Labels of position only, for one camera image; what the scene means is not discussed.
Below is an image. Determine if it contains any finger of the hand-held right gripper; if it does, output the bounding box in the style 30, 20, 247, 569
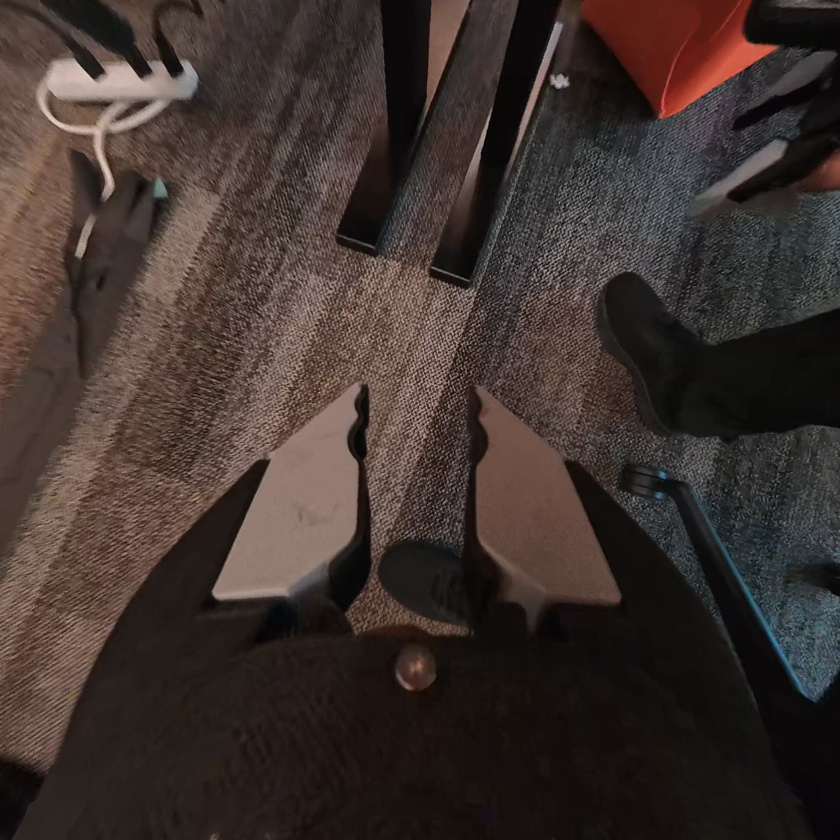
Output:
734, 51, 840, 130
684, 140, 798, 219

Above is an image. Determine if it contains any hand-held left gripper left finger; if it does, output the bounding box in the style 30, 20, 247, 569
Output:
210, 382, 372, 611

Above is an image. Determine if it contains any orange box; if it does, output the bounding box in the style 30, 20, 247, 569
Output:
581, 0, 782, 120

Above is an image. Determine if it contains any black power plug cable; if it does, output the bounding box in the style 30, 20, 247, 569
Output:
62, 0, 153, 76
152, 0, 198, 78
10, 0, 106, 81

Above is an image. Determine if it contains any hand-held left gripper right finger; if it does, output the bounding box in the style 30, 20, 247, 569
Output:
463, 385, 622, 614

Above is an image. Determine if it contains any white power strip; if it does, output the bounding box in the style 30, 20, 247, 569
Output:
45, 58, 199, 102

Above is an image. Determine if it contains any black office chair base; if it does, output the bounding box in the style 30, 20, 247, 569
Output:
620, 462, 815, 706

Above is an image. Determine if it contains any black metal table leg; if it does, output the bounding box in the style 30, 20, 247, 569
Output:
430, 0, 565, 290
336, 0, 434, 257

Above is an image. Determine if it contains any white cable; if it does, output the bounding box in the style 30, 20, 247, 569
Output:
36, 79, 155, 260

